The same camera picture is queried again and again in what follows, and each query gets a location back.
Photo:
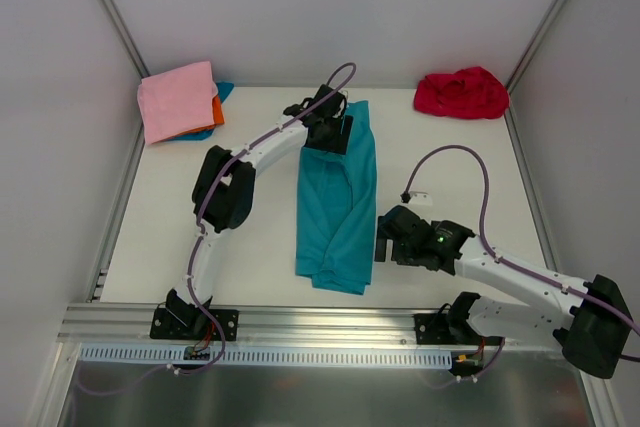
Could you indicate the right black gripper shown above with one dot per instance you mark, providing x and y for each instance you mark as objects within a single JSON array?
[{"x": 388, "y": 245}]

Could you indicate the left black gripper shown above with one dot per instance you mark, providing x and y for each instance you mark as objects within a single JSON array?
[{"x": 333, "y": 136}]

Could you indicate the teal t shirt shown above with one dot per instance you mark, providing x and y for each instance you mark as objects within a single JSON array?
[
  {"x": 336, "y": 211},
  {"x": 224, "y": 91}
]

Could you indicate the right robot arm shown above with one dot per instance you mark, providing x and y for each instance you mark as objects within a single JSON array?
[{"x": 588, "y": 322}]

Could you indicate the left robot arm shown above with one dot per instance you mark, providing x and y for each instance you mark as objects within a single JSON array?
[{"x": 224, "y": 192}]

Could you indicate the folded orange t shirt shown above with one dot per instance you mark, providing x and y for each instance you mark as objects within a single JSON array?
[{"x": 204, "y": 132}]

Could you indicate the folded teal t shirt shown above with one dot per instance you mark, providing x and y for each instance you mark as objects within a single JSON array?
[{"x": 224, "y": 91}]

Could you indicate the crumpled red t shirt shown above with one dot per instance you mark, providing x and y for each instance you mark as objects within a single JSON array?
[{"x": 472, "y": 93}]

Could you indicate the folded pink t shirt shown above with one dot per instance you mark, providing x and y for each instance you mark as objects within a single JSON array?
[{"x": 177, "y": 101}]

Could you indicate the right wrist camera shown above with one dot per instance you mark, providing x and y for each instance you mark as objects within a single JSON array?
[{"x": 416, "y": 198}]

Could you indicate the aluminium mounting rail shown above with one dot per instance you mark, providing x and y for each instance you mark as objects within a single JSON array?
[{"x": 253, "y": 325}]

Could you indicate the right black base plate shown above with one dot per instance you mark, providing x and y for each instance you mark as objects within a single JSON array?
[{"x": 433, "y": 329}]

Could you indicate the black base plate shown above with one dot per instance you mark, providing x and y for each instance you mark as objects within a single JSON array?
[
  {"x": 193, "y": 325},
  {"x": 433, "y": 329}
]

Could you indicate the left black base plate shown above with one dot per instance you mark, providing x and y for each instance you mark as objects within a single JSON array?
[{"x": 193, "y": 325}]

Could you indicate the white slotted cable duct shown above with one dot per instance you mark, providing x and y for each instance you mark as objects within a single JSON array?
[{"x": 430, "y": 359}]

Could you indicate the left aluminium frame post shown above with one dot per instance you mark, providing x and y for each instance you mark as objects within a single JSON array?
[{"x": 122, "y": 31}]

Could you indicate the aluminium frame post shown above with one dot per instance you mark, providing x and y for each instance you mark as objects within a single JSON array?
[
  {"x": 542, "y": 30},
  {"x": 122, "y": 31}
]

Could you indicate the right aluminium frame post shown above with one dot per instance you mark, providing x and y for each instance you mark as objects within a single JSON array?
[{"x": 542, "y": 30}]

